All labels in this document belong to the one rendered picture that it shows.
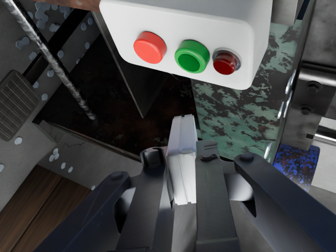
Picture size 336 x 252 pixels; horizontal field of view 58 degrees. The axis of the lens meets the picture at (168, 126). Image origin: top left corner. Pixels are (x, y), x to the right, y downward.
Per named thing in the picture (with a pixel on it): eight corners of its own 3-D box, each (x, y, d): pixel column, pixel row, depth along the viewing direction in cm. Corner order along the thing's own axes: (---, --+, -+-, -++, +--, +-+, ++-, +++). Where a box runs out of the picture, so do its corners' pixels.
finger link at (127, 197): (172, 212, 14) (111, 220, 15) (176, 166, 19) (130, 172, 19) (166, 184, 14) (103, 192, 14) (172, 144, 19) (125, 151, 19)
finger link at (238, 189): (196, 179, 14) (264, 170, 13) (195, 140, 18) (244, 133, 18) (201, 208, 14) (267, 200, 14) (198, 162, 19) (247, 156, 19)
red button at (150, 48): (137, 61, 28) (164, 67, 27) (128, 37, 25) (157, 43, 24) (143, 52, 28) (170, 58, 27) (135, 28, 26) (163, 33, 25)
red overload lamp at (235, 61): (209, 75, 25) (237, 81, 24) (207, 54, 23) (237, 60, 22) (214, 65, 25) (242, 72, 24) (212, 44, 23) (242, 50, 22)
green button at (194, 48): (176, 70, 26) (206, 77, 25) (170, 46, 24) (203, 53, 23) (182, 60, 27) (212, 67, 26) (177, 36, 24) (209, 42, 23)
